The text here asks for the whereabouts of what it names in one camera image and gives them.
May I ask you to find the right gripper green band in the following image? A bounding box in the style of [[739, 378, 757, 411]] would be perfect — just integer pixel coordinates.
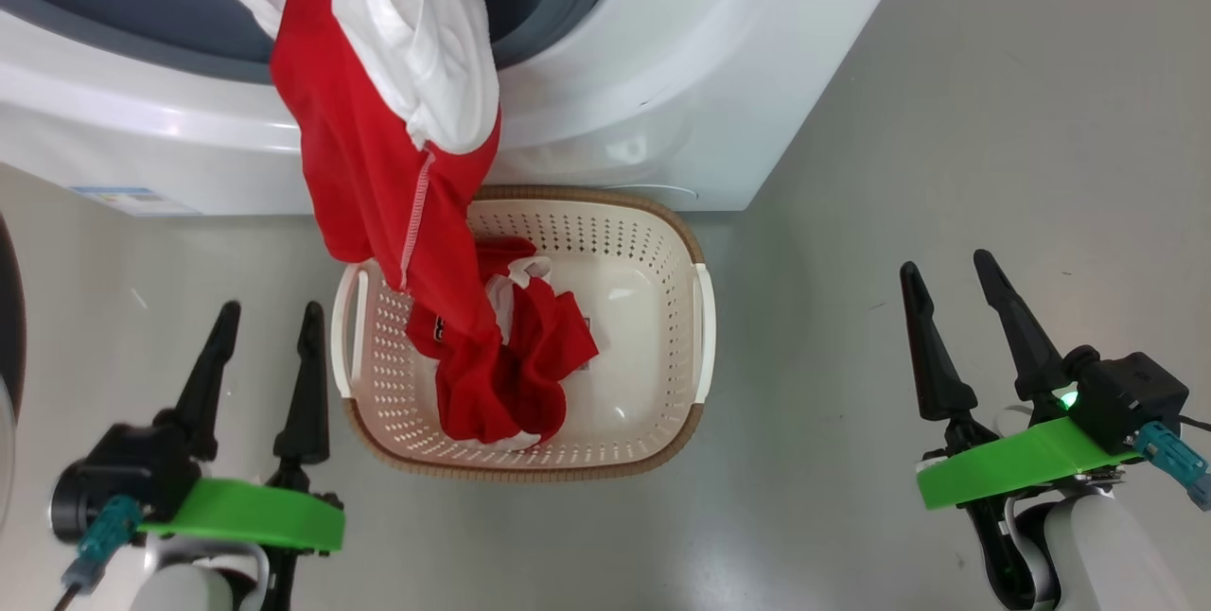
[[899, 249, 1141, 511]]

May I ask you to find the round drain filter cover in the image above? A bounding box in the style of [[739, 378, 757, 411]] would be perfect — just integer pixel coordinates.
[[605, 181, 701, 207]]

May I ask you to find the red and white garment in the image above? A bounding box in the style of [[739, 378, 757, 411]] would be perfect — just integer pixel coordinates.
[[194, 0, 600, 451]]

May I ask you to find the grey rubber door gasket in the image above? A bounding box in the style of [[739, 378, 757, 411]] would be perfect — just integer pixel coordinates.
[[0, 0, 625, 87]]

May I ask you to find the teal connector black cable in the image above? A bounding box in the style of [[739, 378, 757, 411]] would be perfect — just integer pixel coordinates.
[[1132, 414, 1211, 510], [52, 496, 143, 611]]

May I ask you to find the cream basket with brown rim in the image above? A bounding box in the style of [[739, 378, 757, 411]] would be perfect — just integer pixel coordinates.
[[330, 184, 717, 483]]

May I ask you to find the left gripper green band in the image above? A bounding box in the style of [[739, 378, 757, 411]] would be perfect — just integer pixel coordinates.
[[140, 301, 345, 553]]

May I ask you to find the blue energy label sticker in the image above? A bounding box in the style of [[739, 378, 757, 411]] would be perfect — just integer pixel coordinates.
[[71, 185, 200, 217]]

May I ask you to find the left teal connector black cable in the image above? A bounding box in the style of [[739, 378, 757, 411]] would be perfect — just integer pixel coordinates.
[[52, 496, 143, 611]]

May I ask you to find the right teal connector black cable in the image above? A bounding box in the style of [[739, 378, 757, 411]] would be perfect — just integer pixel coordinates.
[[1132, 414, 1211, 510]]

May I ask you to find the white front-load washing machine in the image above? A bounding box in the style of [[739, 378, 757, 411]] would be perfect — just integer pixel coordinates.
[[0, 0, 923, 217]]

